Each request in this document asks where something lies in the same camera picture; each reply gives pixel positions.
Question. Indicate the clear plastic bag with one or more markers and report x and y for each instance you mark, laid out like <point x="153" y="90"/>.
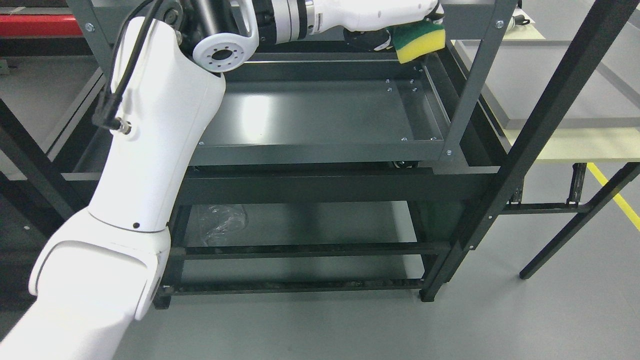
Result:
<point x="217" y="222"/>

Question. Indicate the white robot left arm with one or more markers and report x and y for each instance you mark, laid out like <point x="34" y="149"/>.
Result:
<point x="99" y="272"/>

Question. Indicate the green yellow sponge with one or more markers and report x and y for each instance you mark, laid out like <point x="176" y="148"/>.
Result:
<point x="414" y="40"/>

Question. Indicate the grey metal utility cart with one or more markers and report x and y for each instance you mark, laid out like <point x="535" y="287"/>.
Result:
<point x="333" y="101"/>

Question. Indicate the yellow topped folding table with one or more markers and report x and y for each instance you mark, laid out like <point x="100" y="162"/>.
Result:
<point x="602" y="125"/>

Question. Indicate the white robotic left hand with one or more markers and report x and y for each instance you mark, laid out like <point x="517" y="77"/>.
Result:
<point x="368" y="21"/>

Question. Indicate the black metal shelf rack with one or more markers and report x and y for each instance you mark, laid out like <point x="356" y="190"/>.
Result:
<point x="451" y="210"/>

